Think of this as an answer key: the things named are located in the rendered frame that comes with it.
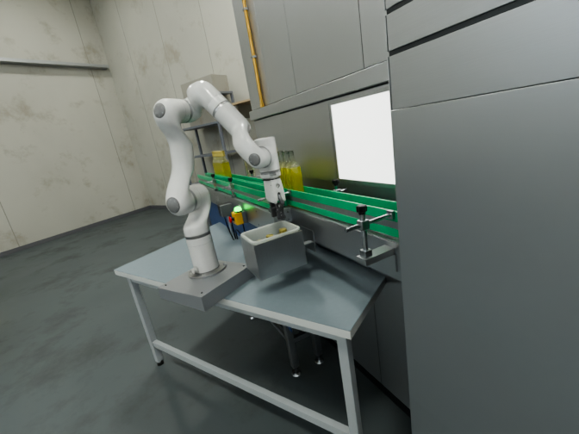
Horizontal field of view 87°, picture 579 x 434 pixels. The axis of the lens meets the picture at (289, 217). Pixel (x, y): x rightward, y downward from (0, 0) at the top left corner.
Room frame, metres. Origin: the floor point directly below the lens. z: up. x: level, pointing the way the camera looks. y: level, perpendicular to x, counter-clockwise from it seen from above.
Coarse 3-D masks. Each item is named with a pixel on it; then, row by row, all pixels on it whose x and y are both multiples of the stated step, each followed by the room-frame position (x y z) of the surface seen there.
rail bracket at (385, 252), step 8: (360, 208) 0.78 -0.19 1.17; (360, 216) 0.79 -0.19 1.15; (384, 216) 0.82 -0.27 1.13; (392, 216) 0.82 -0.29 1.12; (360, 224) 0.78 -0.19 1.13; (368, 224) 0.78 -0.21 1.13; (368, 248) 0.79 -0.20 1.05; (376, 248) 0.83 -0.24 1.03; (384, 248) 0.82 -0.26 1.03; (392, 248) 0.81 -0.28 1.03; (360, 256) 0.80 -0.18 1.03; (368, 256) 0.78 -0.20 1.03; (376, 256) 0.78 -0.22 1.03; (384, 256) 0.79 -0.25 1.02; (392, 256) 0.81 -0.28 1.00; (368, 264) 0.77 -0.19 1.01; (384, 264) 0.85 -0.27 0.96; (392, 264) 0.82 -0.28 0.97
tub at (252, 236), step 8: (272, 224) 1.32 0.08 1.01; (280, 224) 1.34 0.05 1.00; (288, 224) 1.30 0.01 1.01; (248, 232) 1.27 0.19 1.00; (256, 232) 1.29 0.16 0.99; (264, 232) 1.30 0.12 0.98; (272, 232) 1.32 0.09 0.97; (288, 232) 1.17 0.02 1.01; (248, 240) 1.15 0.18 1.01; (256, 240) 1.28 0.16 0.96; (264, 240) 1.13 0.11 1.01
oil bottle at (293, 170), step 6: (288, 162) 1.45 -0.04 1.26; (294, 162) 1.43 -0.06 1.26; (288, 168) 1.43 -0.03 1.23; (294, 168) 1.42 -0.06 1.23; (300, 168) 1.44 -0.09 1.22; (288, 174) 1.44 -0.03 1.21; (294, 174) 1.42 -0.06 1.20; (300, 174) 1.43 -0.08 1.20; (288, 180) 1.45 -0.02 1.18; (294, 180) 1.42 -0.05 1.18; (300, 180) 1.43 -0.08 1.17; (294, 186) 1.42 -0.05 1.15; (300, 186) 1.43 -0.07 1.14
